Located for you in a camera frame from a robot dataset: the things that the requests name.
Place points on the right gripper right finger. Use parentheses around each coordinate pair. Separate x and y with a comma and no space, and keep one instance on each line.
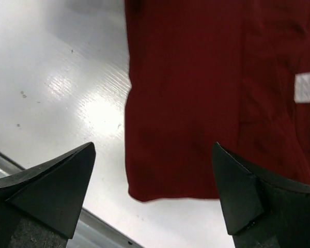
(260,208)

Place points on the dark red t-shirt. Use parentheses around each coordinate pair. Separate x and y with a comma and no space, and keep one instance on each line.
(214,71)

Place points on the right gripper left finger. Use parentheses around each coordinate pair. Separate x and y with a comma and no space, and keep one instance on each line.
(40,206)

